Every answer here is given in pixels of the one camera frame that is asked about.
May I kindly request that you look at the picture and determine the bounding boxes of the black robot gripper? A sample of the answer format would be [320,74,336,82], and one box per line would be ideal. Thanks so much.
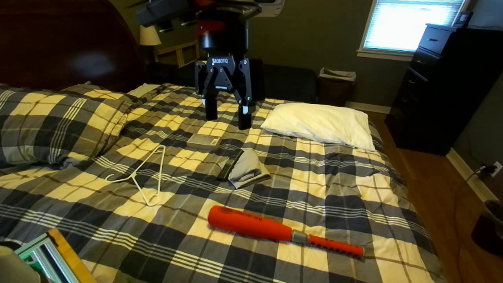
[195,9,253,129]

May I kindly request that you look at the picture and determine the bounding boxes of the orange foam baseball bat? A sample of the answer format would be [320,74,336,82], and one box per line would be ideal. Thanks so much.
[207,206,364,258]

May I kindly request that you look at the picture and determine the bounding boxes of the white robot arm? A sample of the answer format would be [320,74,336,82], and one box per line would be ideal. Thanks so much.
[136,0,284,129]

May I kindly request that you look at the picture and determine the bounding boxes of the green framed wooden object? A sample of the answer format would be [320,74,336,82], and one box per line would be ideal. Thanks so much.
[0,228,97,283]

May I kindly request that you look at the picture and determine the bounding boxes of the dark floor object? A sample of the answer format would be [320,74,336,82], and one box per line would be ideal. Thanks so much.
[471,200,503,256]

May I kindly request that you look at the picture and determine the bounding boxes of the grey folded cloth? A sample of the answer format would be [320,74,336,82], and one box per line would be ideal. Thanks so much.
[228,148,268,189]

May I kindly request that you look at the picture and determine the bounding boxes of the bedside table lamp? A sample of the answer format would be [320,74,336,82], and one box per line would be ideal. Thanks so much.
[138,25,162,63]

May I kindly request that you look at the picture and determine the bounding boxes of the plaid bed comforter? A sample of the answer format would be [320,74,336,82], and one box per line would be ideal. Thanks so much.
[0,85,443,283]

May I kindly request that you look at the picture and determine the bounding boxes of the small waste bin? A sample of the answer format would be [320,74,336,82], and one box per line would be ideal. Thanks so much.
[317,67,356,105]

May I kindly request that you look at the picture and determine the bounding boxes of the white pillow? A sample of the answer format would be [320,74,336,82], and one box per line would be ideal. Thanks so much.
[261,102,375,151]

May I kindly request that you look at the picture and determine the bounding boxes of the dark wooden headboard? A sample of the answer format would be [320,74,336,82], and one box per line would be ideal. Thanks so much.
[0,0,146,91]

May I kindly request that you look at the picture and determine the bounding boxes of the bright window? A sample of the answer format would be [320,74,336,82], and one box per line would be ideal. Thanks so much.
[356,0,471,61]

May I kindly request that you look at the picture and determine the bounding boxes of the plaid pillow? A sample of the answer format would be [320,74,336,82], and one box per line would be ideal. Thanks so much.
[0,83,133,167]

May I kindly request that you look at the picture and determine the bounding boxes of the black dresser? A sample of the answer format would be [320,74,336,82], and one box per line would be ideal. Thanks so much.
[385,23,503,156]

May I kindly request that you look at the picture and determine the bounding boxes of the wall outlet with plug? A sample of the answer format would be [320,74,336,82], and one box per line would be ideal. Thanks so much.
[476,160,503,179]

